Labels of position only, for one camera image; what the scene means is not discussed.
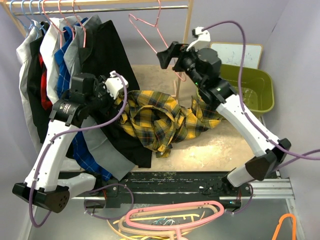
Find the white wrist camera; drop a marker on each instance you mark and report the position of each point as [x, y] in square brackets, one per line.
[202, 39]
[115, 84]

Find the wooden clothes rack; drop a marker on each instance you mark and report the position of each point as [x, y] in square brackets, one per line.
[16, 8]

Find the yellow plastic hanger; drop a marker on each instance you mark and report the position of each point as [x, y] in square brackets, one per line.
[145, 237]

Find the aluminium frame rail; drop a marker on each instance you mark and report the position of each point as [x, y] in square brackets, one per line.
[256, 218]

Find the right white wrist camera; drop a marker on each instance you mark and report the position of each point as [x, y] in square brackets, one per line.
[202, 39]

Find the pink wire hanger on shirt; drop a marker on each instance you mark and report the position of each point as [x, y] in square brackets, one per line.
[67, 22]

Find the small whiteboard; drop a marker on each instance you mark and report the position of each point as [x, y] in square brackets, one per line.
[231, 53]

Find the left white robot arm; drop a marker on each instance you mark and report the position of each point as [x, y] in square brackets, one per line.
[43, 187]

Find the olive green plastic bin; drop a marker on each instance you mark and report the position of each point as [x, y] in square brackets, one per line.
[257, 87]

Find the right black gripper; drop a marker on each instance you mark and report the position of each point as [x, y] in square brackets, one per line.
[175, 50]

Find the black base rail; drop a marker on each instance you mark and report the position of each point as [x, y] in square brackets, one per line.
[168, 187]

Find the light grey hanging shirt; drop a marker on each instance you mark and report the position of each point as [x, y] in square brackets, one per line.
[23, 53]

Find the blue checked hanging shirt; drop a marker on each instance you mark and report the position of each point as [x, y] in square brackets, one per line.
[77, 99]

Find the white hanging shirt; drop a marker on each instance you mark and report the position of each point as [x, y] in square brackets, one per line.
[52, 75]

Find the yellow plaid flannel shirt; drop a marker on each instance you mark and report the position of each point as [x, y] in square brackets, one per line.
[158, 121]

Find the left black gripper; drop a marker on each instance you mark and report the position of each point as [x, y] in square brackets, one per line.
[99, 87]

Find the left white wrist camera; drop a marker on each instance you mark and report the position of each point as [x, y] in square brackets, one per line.
[115, 84]

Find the red plaid hanging shirt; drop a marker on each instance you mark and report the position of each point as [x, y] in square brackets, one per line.
[45, 101]

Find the pink wire hanger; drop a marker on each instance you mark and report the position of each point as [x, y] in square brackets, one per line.
[67, 22]
[155, 30]

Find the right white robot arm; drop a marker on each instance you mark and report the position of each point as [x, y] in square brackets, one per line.
[203, 67]

